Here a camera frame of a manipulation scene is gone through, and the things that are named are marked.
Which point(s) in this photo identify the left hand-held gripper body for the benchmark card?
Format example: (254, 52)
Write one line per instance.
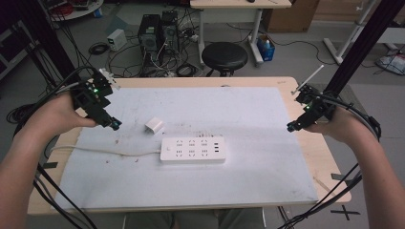
(92, 98)

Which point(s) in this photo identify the person's right hand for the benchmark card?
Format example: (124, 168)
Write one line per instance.
(339, 127)

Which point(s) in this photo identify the wooden table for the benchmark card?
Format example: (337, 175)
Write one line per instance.
(321, 165)

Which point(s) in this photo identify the black tape strip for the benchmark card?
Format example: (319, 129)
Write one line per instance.
(340, 177)
(50, 165)

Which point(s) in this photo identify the white charger plug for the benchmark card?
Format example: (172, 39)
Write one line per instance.
(154, 125)

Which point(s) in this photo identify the blue box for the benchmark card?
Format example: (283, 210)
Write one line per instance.
(266, 49)

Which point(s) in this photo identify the white power strip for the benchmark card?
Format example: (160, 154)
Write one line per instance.
(194, 150)

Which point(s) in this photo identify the black computer tower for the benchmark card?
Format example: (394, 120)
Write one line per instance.
(170, 31)
(149, 41)

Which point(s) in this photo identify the black round stool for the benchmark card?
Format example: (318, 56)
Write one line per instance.
(224, 56)

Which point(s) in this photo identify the white desk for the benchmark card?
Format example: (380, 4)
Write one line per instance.
(238, 12)

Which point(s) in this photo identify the black tape cross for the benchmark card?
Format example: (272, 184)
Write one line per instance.
(345, 212)

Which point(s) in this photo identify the black metal frame post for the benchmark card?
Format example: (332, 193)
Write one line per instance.
(363, 47)

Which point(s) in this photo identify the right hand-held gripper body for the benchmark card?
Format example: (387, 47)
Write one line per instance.
(316, 109)

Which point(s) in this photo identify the white stand legs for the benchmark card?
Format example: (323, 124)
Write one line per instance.
(347, 38)

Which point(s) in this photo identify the white power supply box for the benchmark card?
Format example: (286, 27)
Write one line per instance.
(116, 39)

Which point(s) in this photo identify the white table mat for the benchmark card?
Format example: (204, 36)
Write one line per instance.
(223, 187)

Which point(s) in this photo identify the cardboard box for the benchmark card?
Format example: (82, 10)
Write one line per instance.
(291, 16)

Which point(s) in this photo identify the person's left hand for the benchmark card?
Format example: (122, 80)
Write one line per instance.
(55, 113)

